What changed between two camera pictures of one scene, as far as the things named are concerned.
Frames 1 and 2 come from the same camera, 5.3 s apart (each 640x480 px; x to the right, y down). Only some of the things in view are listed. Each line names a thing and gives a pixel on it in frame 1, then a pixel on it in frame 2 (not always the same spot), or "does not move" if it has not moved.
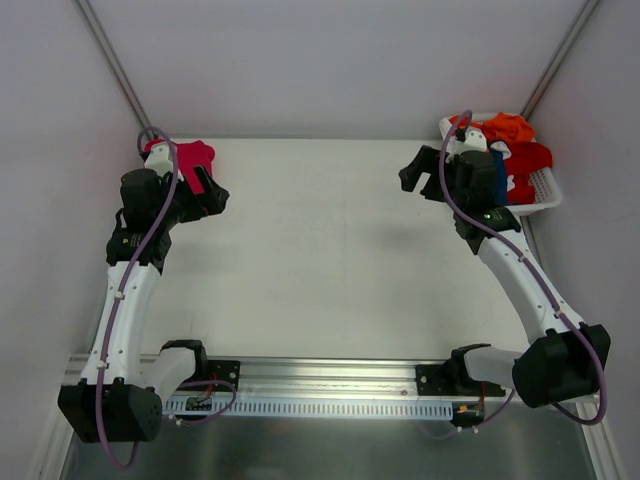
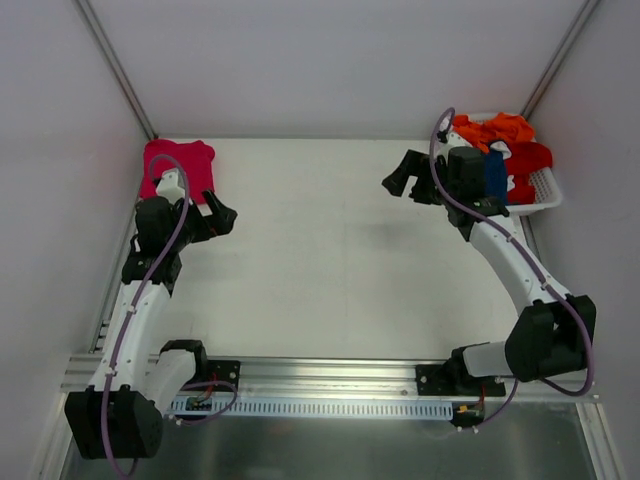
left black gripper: x=195 y=195 -> x=205 y=222
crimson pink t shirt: x=189 y=156 does not move
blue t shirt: x=500 y=177 does not move
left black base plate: x=226 y=370 does not move
